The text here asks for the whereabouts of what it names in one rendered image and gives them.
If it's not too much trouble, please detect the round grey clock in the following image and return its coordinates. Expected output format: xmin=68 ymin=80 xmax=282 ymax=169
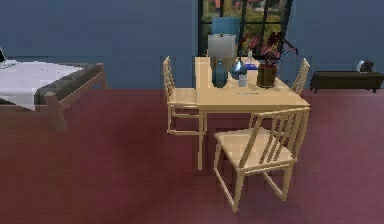
xmin=356 ymin=60 xmax=375 ymax=73

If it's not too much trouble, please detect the black framed window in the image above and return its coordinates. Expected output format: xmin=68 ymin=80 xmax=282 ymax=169
xmin=197 ymin=0 xmax=294 ymax=58

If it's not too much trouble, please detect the blue glass vase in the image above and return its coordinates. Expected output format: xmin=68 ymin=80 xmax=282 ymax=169
xmin=229 ymin=50 xmax=249 ymax=81

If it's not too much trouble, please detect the wooden bed with white sheet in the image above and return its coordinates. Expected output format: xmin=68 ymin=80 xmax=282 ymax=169
xmin=0 ymin=46 xmax=108 ymax=132

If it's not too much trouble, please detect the dark low bench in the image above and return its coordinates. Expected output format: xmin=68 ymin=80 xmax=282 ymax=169
xmin=309 ymin=70 xmax=384 ymax=94

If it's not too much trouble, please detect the red plant in brown pot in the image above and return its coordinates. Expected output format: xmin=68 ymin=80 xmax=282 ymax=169
xmin=240 ymin=31 xmax=299 ymax=89

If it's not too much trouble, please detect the pale wooden table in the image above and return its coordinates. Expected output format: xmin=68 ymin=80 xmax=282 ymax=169
xmin=194 ymin=55 xmax=311 ymax=171

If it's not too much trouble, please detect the blue lamp with white shade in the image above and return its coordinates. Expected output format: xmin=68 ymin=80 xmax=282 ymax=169
xmin=207 ymin=33 xmax=237 ymax=89

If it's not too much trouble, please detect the pale wooden chair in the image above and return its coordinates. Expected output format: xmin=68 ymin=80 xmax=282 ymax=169
xmin=291 ymin=57 xmax=311 ymax=97
xmin=162 ymin=55 xmax=208 ymax=136
xmin=213 ymin=106 xmax=311 ymax=214

